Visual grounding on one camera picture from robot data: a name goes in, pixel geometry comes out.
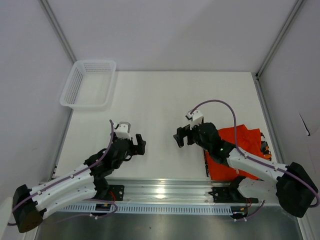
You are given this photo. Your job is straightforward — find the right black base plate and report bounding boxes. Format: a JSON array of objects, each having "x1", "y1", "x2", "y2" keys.
[{"x1": 208, "y1": 186, "x2": 259, "y2": 204}]

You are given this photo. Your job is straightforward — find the camouflage orange black shorts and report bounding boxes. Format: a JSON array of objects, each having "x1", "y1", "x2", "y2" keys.
[{"x1": 204, "y1": 130, "x2": 272, "y2": 182}]

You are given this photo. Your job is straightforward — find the white plastic basket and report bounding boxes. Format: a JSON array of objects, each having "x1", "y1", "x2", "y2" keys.
[{"x1": 59, "y1": 59, "x2": 117, "y2": 111}]

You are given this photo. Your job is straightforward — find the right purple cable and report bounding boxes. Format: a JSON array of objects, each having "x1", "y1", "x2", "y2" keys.
[{"x1": 191, "y1": 99, "x2": 320, "y2": 221}]

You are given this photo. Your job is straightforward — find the aluminium mounting rail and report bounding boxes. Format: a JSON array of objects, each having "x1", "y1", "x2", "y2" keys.
[{"x1": 107, "y1": 178, "x2": 229, "y2": 204}]

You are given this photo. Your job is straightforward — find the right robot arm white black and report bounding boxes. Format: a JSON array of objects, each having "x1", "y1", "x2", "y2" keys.
[{"x1": 173, "y1": 122, "x2": 320, "y2": 218}]

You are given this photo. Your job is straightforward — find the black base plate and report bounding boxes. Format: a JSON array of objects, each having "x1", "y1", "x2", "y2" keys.
[
  {"x1": 102, "y1": 185, "x2": 125, "y2": 202},
  {"x1": 208, "y1": 186, "x2": 259, "y2": 204}
]

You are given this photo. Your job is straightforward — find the purple cable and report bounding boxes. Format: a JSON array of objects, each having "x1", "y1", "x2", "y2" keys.
[
  {"x1": 191, "y1": 99, "x2": 320, "y2": 221},
  {"x1": 6, "y1": 119, "x2": 118, "y2": 227}
]

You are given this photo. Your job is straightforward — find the slotted cable duct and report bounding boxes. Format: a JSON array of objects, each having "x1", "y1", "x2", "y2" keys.
[{"x1": 60, "y1": 202, "x2": 247, "y2": 216}]

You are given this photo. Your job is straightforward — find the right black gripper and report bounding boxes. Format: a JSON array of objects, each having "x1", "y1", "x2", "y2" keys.
[{"x1": 174, "y1": 121, "x2": 212, "y2": 153}]

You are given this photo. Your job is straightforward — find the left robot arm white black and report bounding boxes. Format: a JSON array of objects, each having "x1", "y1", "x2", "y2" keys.
[{"x1": 12, "y1": 134, "x2": 147, "y2": 233}]

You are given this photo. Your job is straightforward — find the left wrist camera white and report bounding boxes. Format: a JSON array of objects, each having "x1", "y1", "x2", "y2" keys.
[{"x1": 113, "y1": 122, "x2": 131, "y2": 140}]

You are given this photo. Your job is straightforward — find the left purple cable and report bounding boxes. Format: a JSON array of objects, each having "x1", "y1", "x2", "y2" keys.
[{"x1": 6, "y1": 119, "x2": 118, "y2": 227}]

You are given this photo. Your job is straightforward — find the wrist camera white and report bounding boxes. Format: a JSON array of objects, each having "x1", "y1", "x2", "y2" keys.
[
  {"x1": 185, "y1": 109, "x2": 204, "y2": 130},
  {"x1": 113, "y1": 122, "x2": 131, "y2": 140}
]

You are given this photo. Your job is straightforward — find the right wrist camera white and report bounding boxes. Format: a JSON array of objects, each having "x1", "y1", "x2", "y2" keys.
[{"x1": 185, "y1": 109, "x2": 204, "y2": 130}]

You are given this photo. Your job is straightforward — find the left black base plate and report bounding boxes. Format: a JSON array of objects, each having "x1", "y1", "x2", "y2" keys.
[{"x1": 102, "y1": 185, "x2": 125, "y2": 202}]

